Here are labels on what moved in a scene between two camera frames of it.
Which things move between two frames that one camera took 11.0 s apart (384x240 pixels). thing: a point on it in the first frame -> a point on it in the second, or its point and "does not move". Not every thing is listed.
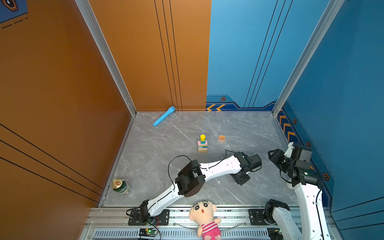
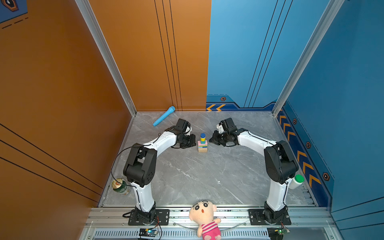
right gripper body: [282, 161] -> [220, 139]
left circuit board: [151, 232] does not move
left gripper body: [243, 179] -> [187, 141]
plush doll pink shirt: [202, 214] does not move
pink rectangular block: [200, 144] does not move
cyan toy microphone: [171, 110] does not move
